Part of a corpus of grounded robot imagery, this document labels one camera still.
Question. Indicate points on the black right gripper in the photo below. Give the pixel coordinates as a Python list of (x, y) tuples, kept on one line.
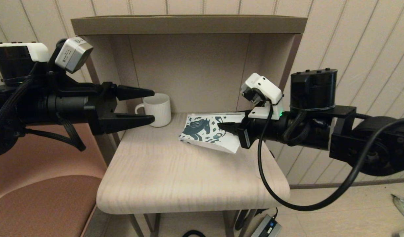
[(267, 130)]

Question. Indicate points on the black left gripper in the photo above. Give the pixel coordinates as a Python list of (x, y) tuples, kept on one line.
[(77, 105)]

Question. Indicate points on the white horse print bag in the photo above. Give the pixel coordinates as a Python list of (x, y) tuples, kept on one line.
[(205, 130)]

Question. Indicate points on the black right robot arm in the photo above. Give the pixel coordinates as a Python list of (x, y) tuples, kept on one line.
[(369, 144)]

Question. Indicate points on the white ribbed ceramic mug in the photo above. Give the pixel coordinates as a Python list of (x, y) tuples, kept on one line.
[(157, 110)]

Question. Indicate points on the beige wooden nightstand shelf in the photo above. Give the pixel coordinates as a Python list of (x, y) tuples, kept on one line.
[(189, 26)]

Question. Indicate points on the brown baseboard strip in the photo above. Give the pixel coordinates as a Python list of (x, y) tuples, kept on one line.
[(320, 185)]

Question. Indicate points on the grey power adapter brick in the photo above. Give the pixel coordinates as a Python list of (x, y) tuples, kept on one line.
[(266, 228)]

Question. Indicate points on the pink brown upholstered chair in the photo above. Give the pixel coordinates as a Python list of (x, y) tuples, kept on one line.
[(40, 210)]

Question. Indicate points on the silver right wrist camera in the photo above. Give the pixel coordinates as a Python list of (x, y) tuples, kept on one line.
[(263, 90)]

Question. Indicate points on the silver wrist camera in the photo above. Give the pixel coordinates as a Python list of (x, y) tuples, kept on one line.
[(72, 54), (263, 90)]

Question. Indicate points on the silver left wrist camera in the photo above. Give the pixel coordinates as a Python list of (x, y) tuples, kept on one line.
[(72, 54)]

